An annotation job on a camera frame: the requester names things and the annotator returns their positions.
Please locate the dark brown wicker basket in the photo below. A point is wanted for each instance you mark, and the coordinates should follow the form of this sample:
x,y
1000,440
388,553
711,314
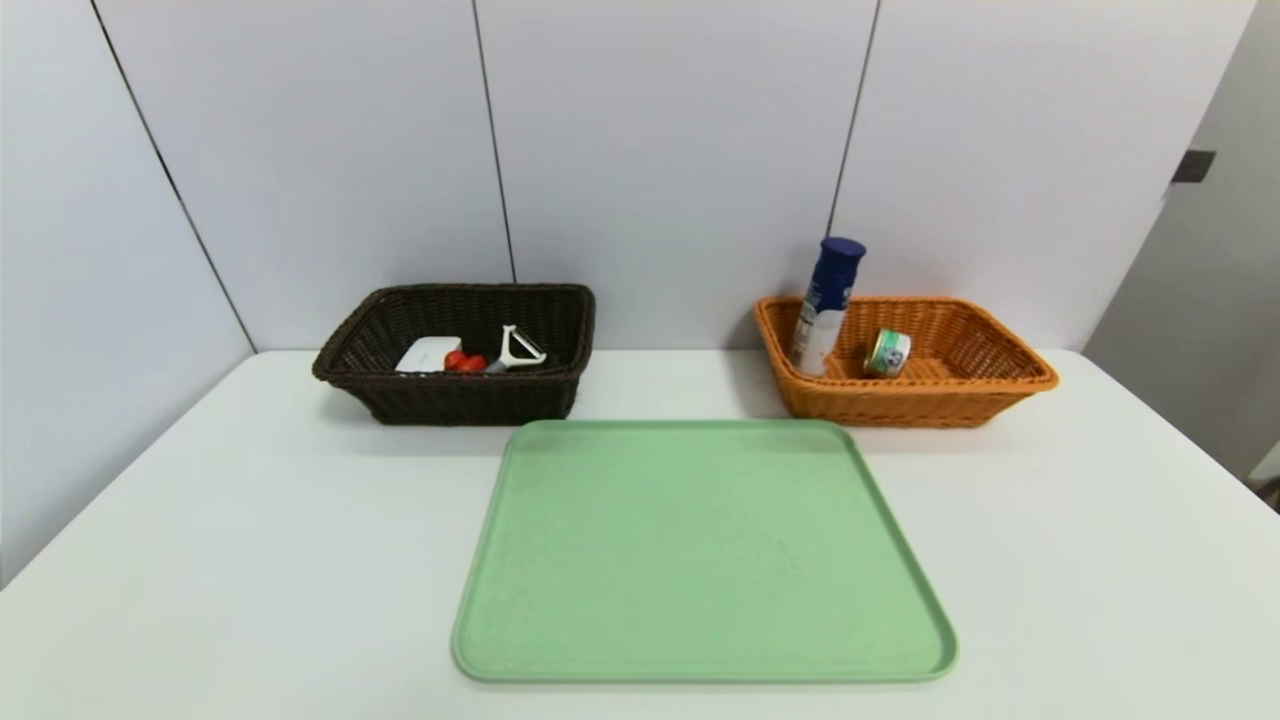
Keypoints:
x,y
470,400

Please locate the black wall fixture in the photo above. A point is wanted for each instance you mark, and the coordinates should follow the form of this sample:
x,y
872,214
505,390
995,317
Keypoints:
x,y
1194,166

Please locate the blue white bottle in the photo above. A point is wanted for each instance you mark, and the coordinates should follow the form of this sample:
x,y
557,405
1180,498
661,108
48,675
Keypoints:
x,y
825,300

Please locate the small tin can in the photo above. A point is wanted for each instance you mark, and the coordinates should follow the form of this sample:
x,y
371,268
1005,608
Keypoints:
x,y
887,353

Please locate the orange wicker basket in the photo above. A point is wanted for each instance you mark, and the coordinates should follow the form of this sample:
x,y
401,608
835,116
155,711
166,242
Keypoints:
x,y
950,400

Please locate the light green plastic tray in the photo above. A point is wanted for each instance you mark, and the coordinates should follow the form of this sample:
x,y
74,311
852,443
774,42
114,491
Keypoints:
x,y
700,560

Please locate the white rectangular case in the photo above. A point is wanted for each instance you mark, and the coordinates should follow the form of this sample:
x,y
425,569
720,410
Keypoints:
x,y
427,354

